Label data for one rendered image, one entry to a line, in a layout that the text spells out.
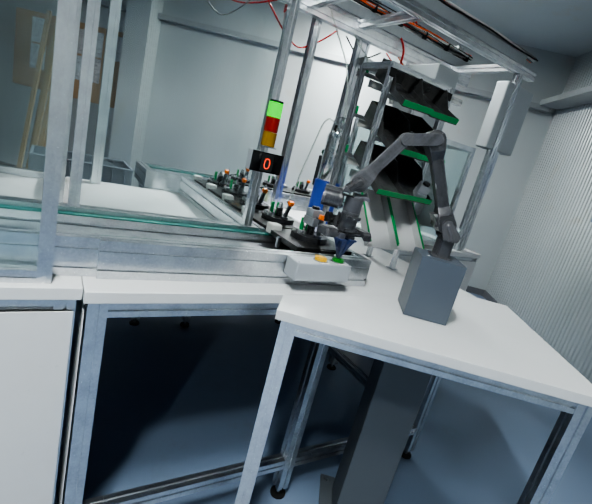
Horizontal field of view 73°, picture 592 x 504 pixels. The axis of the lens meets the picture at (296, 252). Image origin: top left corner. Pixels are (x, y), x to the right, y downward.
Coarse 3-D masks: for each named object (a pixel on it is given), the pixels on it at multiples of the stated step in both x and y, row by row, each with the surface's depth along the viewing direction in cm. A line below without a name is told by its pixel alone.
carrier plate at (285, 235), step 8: (272, 232) 148; (280, 232) 149; (288, 232) 152; (288, 240) 139; (296, 240) 142; (328, 240) 156; (296, 248) 134; (304, 248) 135; (312, 248) 137; (320, 248) 140; (328, 248) 143
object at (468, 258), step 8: (424, 248) 258; (432, 248) 266; (400, 256) 249; (408, 256) 253; (456, 256) 279; (464, 256) 282; (472, 256) 286; (464, 264) 285; (472, 264) 290; (472, 272) 294; (464, 280) 292; (464, 288) 296; (328, 360) 256; (336, 360) 254; (328, 368) 254
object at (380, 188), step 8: (360, 144) 165; (376, 144) 168; (360, 152) 164; (376, 152) 170; (360, 160) 163; (392, 160) 164; (384, 168) 169; (392, 168) 164; (384, 176) 164; (392, 176) 163; (376, 184) 151; (384, 184) 158; (392, 184) 161; (376, 192) 150; (384, 192) 150; (392, 192) 151; (400, 192) 157
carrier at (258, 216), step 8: (272, 208) 171; (280, 208) 168; (256, 216) 167; (264, 216) 165; (272, 216) 165; (280, 216) 169; (288, 216) 174; (264, 224) 155; (280, 224) 163; (288, 224) 166; (296, 224) 171
